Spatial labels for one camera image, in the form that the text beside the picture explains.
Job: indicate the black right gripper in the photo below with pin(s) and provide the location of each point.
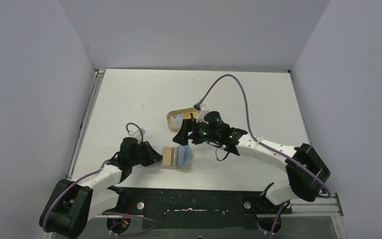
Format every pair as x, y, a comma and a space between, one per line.
190, 132

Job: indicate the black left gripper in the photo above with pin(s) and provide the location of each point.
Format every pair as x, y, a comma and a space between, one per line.
147, 153

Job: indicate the blue credit card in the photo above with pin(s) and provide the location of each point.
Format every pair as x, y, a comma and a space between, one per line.
184, 154

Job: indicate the silver credit card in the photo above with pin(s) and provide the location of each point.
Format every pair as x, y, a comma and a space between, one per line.
174, 155

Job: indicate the beige leather card holder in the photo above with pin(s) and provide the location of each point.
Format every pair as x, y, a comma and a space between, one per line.
166, 153

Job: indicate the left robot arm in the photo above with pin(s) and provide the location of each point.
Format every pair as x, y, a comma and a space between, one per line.
92, 191

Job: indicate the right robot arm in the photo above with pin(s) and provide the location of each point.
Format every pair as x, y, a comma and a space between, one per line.
306, 172

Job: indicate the silver card with black stripe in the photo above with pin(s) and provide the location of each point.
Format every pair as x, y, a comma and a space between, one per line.
176, 120

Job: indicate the gold card with black stripe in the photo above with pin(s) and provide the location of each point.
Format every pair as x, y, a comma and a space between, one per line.
189, 115

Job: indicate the beige oval tray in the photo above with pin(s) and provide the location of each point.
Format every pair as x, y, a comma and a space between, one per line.
174, 112

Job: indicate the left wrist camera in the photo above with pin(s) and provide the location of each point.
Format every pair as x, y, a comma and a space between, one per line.
137, 133

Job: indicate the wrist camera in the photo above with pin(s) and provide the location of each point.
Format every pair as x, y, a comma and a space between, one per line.
137, 133
201, 108

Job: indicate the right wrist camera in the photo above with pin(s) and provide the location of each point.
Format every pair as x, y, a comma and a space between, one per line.
201, 108

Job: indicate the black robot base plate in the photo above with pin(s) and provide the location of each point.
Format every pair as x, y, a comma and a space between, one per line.
166, 209

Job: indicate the aluminium table edge rail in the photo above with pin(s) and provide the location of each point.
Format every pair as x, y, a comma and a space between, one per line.
96, 83

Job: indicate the aluminium front frame rail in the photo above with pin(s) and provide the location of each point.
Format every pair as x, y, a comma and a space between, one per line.
321, 219

